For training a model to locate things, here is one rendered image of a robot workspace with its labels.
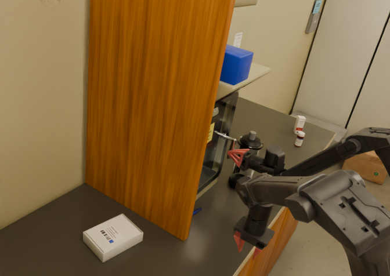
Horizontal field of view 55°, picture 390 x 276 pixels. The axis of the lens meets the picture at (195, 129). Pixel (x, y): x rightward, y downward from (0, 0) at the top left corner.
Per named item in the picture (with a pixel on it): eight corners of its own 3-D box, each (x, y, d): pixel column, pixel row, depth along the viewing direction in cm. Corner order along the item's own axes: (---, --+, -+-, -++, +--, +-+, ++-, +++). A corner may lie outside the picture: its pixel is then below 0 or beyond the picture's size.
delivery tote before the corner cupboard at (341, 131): (274, 146, 410) (282, 119, 395) (288, 134, 442) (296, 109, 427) (328, 169, 383) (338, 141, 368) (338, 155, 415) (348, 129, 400)
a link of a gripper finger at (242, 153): (227, 145, 146) (248, 155, 142) (234, 141, 152) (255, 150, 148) (223, 161, 149) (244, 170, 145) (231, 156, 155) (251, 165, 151)
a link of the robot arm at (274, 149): (278, 191, 135) (293, 182, 140) (284, 167, 129) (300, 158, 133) (255, 173, 143) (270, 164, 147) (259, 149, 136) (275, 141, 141)
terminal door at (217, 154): (179, 207, 139) (196, 111, 121) (219, 174, 163) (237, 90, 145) (181, 208, 139) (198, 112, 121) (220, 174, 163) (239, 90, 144)
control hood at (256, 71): (195, 105, 119) (200, 76, 115) (239, 84, 145) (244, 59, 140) (226, 118, 115) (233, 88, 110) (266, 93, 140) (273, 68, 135)
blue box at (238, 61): (206, 76, 116) (211, 47, 112) (221, 69, 124) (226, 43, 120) (234, 86, 112) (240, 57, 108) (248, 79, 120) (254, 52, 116)
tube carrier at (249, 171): (226, 174, 171) (235, 133, 161) (248, 175, 172) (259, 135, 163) (230, 188, 161) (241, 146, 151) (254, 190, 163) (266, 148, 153)
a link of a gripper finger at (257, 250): (244, 243, 113) (250, 220, 109) (265, 255, 110) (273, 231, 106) (233, 257, 108) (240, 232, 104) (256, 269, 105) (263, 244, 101)
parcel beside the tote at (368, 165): (339, 171, 384) (349, 147, 371) (343, 158, 411) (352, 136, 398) (381, 185, 371) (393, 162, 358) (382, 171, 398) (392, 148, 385)
